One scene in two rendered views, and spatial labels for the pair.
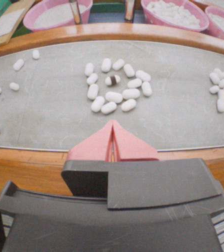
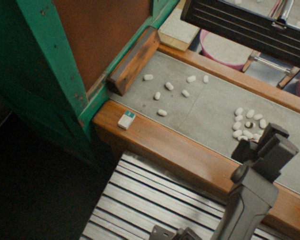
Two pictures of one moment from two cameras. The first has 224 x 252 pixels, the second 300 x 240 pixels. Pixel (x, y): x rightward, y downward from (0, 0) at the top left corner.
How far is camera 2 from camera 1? 0.65 m
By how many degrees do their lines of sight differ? 15
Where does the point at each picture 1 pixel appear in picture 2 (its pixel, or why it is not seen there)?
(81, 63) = (234, 104)
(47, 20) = (217, 45)
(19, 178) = (179, 148)
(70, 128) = (216, 138)
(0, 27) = (178, 27)
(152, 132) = not seen: hidden behind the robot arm
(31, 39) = (205, 64)
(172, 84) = not seen: hidden behind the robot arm
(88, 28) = (248, 81)
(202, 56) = not seen: outside the picture
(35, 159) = (193, 143)
